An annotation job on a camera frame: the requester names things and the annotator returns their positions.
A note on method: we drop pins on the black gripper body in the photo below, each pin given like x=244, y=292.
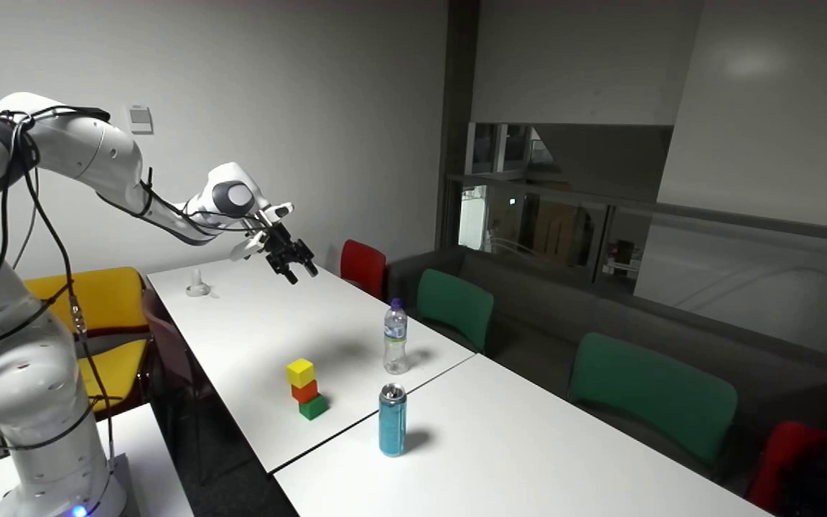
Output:
x=279, y=243

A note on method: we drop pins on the clear plastic water bottle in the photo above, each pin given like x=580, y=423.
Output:
x=395, y=335

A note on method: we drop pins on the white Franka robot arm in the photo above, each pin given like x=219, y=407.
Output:
x=29, y=404

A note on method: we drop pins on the red chair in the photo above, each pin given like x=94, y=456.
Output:
x=786, y=462
x=364, y=265

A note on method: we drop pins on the small clear object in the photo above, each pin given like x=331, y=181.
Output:
x=200, y=286

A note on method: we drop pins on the yellow block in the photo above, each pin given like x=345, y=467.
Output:
x=299, y=371

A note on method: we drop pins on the orange block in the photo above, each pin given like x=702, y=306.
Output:
x=306, y=391

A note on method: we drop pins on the green block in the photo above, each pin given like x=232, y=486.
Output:
x=315, y=408

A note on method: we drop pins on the green chair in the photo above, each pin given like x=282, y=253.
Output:
x=454, y=306
x=654, y=391

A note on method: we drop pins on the blue drink can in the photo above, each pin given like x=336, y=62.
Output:
x=391, y=421

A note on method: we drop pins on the yellow chair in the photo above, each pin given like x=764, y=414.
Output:
x=99, y=298

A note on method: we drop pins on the grey upholstered bench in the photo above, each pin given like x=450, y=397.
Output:
x=547, y=306

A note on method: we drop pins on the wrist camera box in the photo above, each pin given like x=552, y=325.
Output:
x=276, y=209

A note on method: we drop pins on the white wall switch box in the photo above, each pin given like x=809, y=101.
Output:
x=143, y=118

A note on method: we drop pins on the black stereo camera bar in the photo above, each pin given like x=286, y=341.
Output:
x=88, y=114

